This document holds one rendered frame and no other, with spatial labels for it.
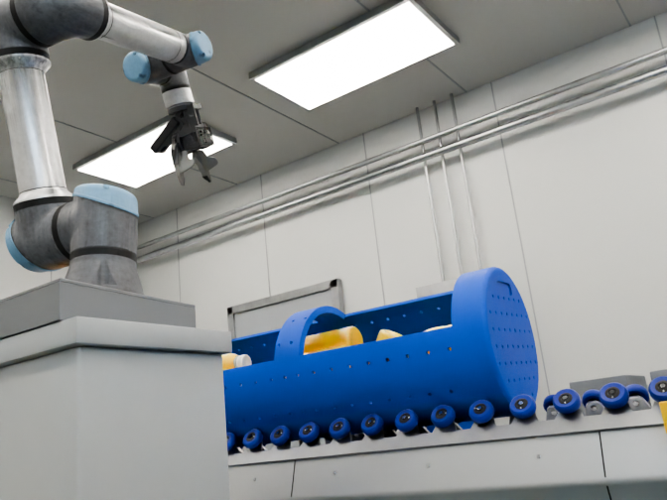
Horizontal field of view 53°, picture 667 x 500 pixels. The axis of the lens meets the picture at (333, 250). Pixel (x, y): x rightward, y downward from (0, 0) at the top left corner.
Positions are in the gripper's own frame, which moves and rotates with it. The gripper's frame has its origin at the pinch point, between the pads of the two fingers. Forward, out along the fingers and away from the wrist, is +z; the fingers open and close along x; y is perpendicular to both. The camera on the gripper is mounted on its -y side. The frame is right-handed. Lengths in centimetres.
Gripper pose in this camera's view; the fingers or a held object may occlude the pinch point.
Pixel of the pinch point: (194, 183)
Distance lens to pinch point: 184.5
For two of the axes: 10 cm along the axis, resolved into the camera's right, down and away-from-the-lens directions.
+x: 3.8, -1.6, 9.1
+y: 8.9, -2.0, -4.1
